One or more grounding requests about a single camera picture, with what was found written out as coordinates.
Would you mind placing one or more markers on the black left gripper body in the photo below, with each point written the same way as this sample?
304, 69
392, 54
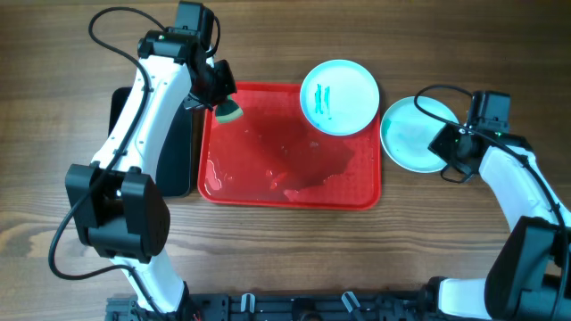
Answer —
208, 86

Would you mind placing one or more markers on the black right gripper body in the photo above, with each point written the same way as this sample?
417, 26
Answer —
447, 145

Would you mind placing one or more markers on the green yellow sponge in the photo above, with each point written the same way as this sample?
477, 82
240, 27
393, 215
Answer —
228, 111

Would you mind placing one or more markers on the white plate bottom green stain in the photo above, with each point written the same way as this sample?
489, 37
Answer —
406, 133

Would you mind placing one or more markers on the white plate green stain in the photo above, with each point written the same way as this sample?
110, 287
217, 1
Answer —
339, 97
406, 133

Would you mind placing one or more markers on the white plate top green stain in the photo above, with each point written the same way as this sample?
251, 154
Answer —
339, 97

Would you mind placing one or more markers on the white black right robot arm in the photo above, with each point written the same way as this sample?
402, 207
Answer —
530, 279

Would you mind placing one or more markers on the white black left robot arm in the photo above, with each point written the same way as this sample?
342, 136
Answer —
115, 205

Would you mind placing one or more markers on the black water tray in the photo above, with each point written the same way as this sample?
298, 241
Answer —
162, 148

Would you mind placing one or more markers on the red plastic tray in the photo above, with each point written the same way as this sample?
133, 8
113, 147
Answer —
272, 156

